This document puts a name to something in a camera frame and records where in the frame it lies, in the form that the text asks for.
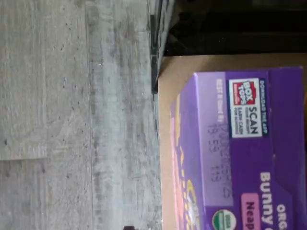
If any purple Annie's box pink patch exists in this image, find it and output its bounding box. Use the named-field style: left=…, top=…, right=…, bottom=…
left=169, top=66, right=307, bottom=230

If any black metal shelving rack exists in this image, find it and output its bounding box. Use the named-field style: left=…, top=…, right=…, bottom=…
left=148, top=0, right=307, bottom=94

